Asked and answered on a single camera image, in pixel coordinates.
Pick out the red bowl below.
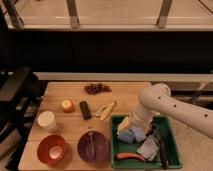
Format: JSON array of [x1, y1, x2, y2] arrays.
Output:
[[37, 135, 67, 166]]

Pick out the dark red grapes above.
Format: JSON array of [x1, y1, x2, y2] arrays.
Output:
[[84, 83, 111, 95]]

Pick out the blue sponge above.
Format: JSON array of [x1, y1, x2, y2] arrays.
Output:
[[117, 126, 146, 143]]

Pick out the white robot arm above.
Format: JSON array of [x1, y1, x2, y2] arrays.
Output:
[[129, 83, 213, 139]]

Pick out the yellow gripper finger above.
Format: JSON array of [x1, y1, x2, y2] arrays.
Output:
[[143, 124, 152, 134], [117, 116, 130, 132]]

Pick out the grey cloth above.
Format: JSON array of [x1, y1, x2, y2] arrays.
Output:
[[137, 135, 159, 161]]

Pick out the black rectangular bar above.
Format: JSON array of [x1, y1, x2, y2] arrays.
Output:
[[79, 101, 91, 120]]

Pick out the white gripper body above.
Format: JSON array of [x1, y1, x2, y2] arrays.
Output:
[[130, 104, 153, 128]]

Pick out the black handled knife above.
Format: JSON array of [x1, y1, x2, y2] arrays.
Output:
[[155, 130, 169, 169]]

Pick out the purple bowl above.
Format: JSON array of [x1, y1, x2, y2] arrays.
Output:
[[77, 131, 109, 163]]

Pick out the orange apple toy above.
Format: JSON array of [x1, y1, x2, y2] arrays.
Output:
[[61, 100, 74, 113]]

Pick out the red carrot toy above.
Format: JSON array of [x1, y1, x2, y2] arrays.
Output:
[[115, 152, 145, 162]]

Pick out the green plastic tray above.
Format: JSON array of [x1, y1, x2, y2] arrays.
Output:
[[110, 115, 182, 170]]

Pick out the metal fork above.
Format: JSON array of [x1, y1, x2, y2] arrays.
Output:
[[88, 131, 95, 159]]

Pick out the black chair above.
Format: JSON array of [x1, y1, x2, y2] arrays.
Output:
[[0, 67, 42, 159]]

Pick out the wooden cutting board table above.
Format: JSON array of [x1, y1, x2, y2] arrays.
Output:
[[18, 82, 150, 171]]

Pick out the white cup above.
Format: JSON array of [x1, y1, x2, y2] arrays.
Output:
[[37, 111, 56, 131]]

